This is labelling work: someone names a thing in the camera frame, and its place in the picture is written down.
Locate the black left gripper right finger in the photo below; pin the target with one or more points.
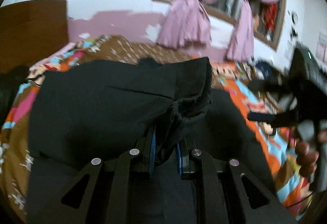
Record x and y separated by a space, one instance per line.
226 191

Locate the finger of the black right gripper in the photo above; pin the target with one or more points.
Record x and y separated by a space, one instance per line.
265 117
278 85

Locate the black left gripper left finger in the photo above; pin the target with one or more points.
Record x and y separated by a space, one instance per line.
99 192

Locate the large black garment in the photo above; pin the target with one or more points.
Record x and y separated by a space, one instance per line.
100 109

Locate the dark grey clothes pile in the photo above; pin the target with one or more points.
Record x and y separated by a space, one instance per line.
9 85

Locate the person's right hand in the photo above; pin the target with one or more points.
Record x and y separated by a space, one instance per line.
306 158

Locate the blue round object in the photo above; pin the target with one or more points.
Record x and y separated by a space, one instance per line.
265 69

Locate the colourful cartoon bed sheet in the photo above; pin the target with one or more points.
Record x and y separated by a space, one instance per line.
16 162

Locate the left pink curtain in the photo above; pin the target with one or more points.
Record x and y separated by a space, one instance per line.
189 1

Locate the brown wooden headboard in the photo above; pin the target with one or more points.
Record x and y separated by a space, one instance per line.
32 31

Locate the round wall clock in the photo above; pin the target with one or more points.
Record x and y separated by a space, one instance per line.
294 18

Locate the brown wooden window frame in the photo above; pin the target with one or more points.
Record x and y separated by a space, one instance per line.
268 25

